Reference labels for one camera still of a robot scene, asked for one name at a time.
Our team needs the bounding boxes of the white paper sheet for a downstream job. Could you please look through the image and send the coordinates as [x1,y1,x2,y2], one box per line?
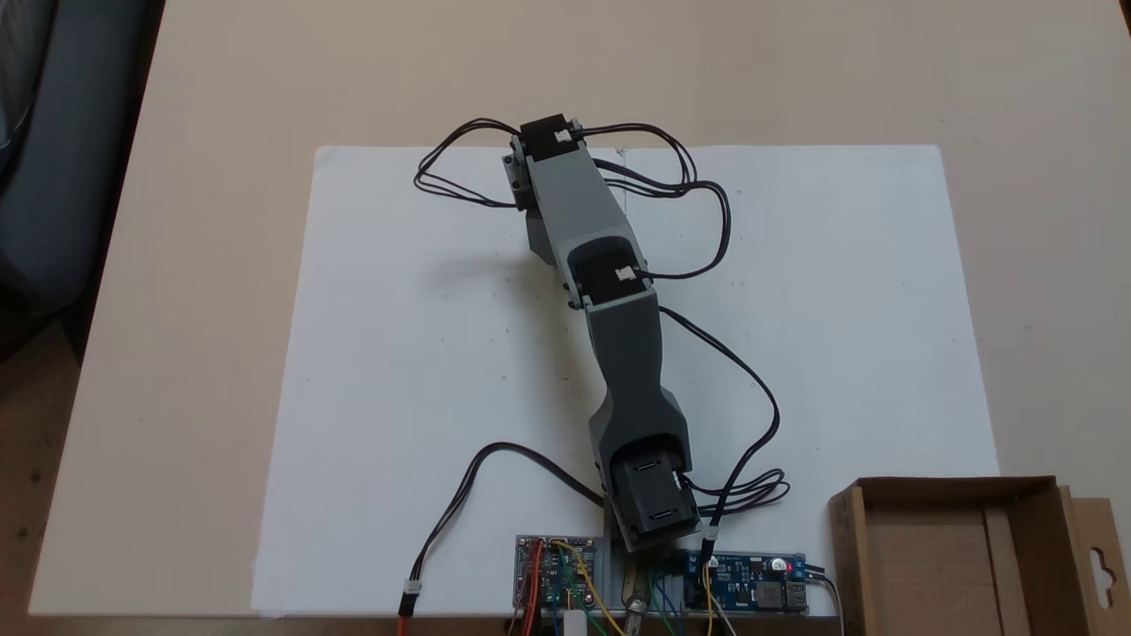
[619,144,1001,619]
[250,146,628,619]

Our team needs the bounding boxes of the yellow jumper wire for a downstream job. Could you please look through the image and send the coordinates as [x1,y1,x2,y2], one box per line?
[550,540,618,636]

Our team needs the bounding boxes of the thin black gripper motor wire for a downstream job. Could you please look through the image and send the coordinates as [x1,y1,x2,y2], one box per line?
[413,117,533,211]

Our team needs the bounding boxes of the thin black elbow motor wire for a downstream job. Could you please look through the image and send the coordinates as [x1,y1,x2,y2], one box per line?
[657,304,791,541]

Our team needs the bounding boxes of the black power cable white connector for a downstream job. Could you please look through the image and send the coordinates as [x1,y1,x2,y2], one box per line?
[398,441,611,636]

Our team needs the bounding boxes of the thin black wrist motor wire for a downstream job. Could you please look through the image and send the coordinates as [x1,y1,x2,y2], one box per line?
[573,122,733,283]

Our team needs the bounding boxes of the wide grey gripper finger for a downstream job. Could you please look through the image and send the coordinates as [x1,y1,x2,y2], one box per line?
[525,207,565,268]

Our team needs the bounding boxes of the dark grey chair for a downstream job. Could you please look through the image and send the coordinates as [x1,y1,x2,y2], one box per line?
[0,0,166,359]

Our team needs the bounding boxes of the brown cardboard box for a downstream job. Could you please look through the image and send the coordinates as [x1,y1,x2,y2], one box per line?
[828,475,1131,636]

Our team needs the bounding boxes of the blue circuit board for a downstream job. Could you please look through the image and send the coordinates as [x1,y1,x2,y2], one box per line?
[684,551,810,616]

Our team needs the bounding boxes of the red jumper wires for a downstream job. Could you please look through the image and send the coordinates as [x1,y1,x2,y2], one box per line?
[520,542,543,636]

